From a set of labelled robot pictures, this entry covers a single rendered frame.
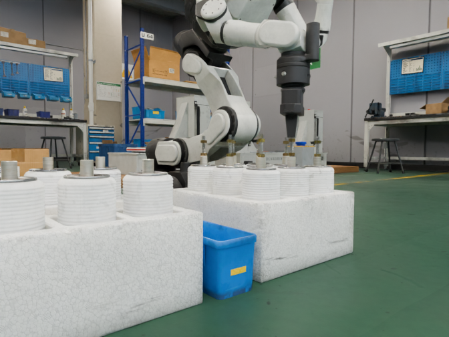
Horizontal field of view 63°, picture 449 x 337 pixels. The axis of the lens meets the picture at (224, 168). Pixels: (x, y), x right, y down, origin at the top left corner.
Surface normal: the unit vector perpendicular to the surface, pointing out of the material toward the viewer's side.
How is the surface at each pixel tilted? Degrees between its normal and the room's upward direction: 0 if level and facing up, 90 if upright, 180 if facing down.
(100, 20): 90
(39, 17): 90
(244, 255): 92
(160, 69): 90
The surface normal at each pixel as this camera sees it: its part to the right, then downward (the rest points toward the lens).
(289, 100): -0.29, 0.05
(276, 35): -0.53, 0.04
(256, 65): -0.76, 0.03
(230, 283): 0.64, 0.08
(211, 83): -0.58, 0.42
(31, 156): 0.46, 0.05
